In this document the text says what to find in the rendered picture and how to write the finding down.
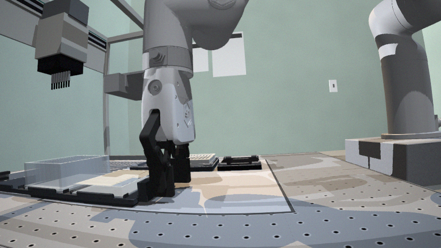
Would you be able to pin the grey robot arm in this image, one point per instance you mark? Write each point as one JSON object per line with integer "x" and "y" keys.
{"x": 170, "y": 26}

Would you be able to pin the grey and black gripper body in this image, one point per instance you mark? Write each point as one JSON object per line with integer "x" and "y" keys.
{"x": 168, "y": 89}

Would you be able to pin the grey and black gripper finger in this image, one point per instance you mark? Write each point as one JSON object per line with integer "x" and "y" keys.
{"x": 161, "y": 174}
{"x": 181, "y": 163}

